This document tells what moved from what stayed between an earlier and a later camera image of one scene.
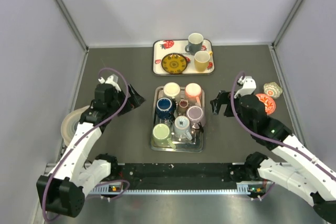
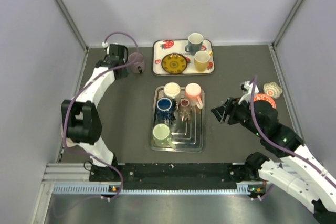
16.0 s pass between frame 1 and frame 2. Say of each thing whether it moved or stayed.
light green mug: stayed
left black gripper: moved
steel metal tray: stayed
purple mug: moved
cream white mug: stayed
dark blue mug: stayed
